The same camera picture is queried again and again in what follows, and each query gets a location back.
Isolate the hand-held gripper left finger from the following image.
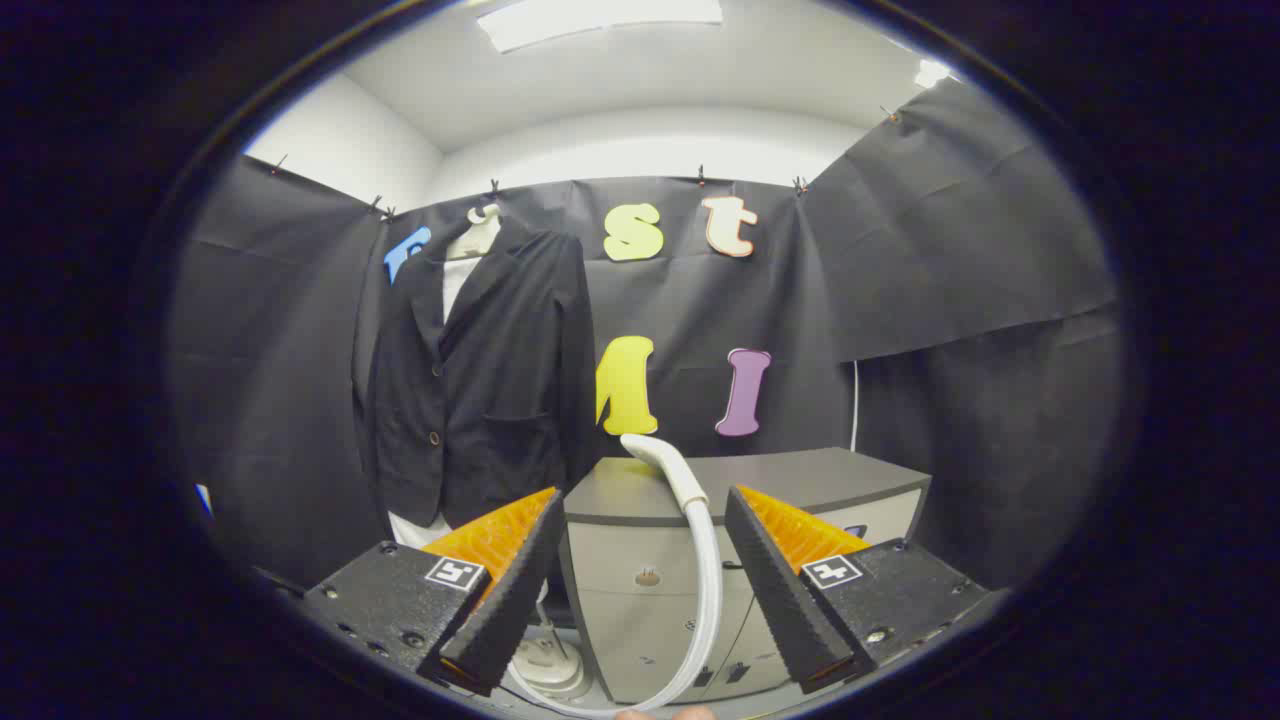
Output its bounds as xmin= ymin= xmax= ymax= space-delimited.
xmin=300 ymin=487 xmax=567 ymax=698

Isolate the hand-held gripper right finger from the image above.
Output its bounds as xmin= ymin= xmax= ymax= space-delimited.
xmin=723 ymin=485 xmax=1011 ymax=696

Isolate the black jacket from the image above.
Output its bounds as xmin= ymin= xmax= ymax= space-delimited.
xmin=352 ymin=228 xmax=601 ymax=531

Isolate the white round base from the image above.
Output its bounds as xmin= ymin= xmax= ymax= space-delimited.
xmin=515 ymin=620 xmax=593 ymax=699

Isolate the grey cabinet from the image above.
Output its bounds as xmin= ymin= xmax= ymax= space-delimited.
xmin=558 ymin=447 xmax=933 ymax=706

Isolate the black backdrop cloth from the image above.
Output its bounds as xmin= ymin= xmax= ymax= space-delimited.
xmin=170 ymin=75 xmax=1126 ymax=601

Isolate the large ceiling light panel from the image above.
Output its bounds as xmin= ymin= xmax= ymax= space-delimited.
xmin=476 ymin=0 xmax=724 ymax=54

